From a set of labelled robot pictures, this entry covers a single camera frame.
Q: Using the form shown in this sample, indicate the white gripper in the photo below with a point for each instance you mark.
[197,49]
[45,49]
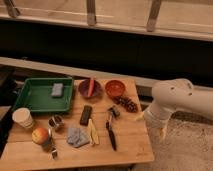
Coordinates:
[156,117]

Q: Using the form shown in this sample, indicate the black rectangular block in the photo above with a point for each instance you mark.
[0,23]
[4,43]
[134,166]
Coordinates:
[86,113]

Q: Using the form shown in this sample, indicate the red utensil in bowl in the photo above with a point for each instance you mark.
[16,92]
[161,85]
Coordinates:
[91,87]

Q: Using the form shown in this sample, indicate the grey sponge block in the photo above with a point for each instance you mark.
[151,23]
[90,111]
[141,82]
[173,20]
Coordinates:
[57,90]

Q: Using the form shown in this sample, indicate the red yellow apple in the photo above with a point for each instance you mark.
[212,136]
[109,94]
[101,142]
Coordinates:
[40,136]

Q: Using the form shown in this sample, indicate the grey blue cloth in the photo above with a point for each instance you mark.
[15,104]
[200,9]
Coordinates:
[77,137]

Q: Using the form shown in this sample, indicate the pine cone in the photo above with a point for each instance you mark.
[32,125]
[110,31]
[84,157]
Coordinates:
[127,103]

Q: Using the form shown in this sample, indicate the green plastic tray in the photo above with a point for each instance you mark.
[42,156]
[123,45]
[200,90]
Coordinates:
[36,95]

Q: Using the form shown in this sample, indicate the small metal cup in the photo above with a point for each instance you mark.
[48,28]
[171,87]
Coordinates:
[56,122]

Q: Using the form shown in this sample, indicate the orange bowl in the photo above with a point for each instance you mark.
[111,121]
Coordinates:
[115,88]

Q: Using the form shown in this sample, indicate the metal spatula tool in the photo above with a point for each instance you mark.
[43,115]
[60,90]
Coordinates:
[53,148]

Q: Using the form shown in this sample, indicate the purple bowl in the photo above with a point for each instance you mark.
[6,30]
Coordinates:
[83,88]

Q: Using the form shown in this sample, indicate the wooden table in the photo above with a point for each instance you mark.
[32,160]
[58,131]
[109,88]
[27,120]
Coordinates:
[132,140]

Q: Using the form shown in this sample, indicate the white paper cup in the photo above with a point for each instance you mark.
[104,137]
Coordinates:
[22,116]

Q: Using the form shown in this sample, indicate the yellow banana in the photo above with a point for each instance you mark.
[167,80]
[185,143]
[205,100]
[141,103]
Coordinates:
[93,134]

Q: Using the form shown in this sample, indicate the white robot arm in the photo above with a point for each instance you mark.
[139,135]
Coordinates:
[170,96]

